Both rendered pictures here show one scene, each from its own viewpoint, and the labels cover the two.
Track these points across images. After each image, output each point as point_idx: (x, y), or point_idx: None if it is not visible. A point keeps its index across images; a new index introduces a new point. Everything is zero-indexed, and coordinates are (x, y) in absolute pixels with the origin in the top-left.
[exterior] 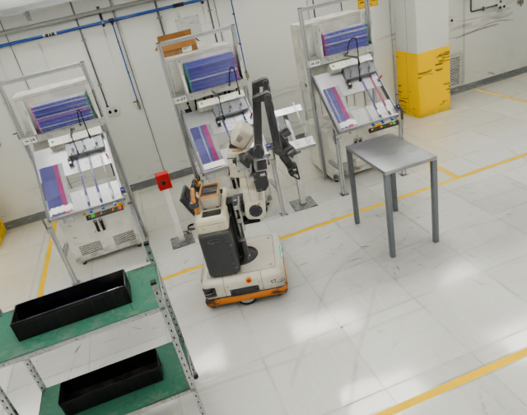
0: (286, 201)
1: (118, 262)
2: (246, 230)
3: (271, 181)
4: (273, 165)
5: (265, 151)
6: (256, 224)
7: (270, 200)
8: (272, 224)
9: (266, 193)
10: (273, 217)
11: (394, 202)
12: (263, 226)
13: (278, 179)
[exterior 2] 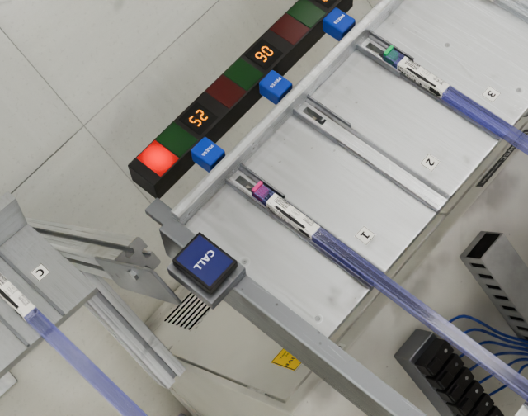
0: (38, 392)
1: None
2: (146, 16)
3: (145, 329)
4: (112, 240)
5: (210, 228)
6: (119, 92)
7: (152, 384)
8: (13, 99)
9: (169, 328)
10: (41, 177)
11: None
12: (64, 76)
13: (54, 242)
